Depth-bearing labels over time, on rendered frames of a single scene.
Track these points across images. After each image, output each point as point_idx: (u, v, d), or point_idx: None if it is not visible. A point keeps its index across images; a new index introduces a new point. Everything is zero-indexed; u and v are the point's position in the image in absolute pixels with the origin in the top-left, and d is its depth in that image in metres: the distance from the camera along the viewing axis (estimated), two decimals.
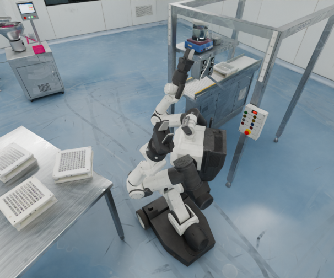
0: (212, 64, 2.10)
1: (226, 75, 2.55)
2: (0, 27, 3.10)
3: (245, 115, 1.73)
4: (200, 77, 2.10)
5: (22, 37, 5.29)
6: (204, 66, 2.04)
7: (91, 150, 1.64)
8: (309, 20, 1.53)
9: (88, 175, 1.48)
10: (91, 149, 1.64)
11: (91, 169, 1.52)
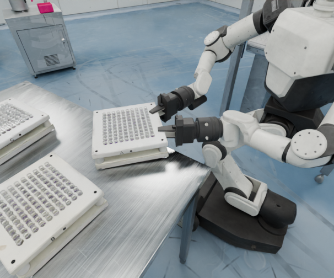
0: None
1: None
2: None
3: None
4: None
5: None
6: None
7: None
8: None
9: (161, 152, 0.74)
10: None
11: None
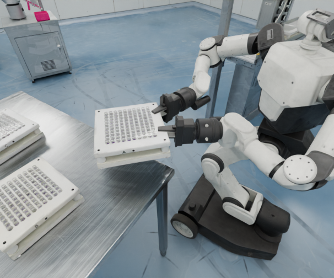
0: (288, 9, 1.50)
1: (289, 36, 1.94)
2: None
3: None
4: None
5: None
6: (279, 9, 1.44)
7: None
8: None
9: (163, 152, 0.73)
10: None
11: None
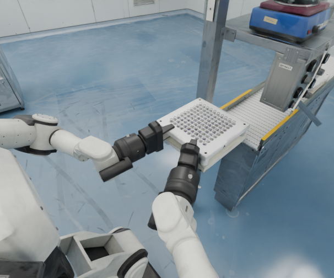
0: (322, 72, 0.80)
1: (311, 91, 1.24)
2: None
3: None
4: (291, 105, 0.80)
5: None
6: (308, 77, 0.74)
7: (205, 164, 0.69)
8: None
9: None
10: (203, 162, 0.68)
11: None
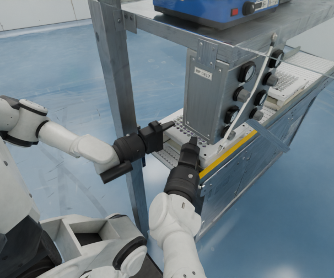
0: (273, 81, 0.50)
1: (281, 102, 0.94)
2: None
3: None
4: (224, 134, 0.50)
5: None
6: (243, 91, 0.44)
7: (205, 166, 0.69)
8: None
9: None
10: (203, 164, 0.69)
11: None
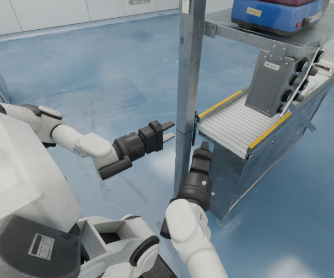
0: (315, 72, 0.70)
1: (333, 70, 1.34)
2: None
3: None
4: (280, 110, 0.70)
5: None
6: (298, 78, 0.64)
7: (296, 103, 1.09)
8: None
9: None
10: (295, 102, 1.09)
11: None
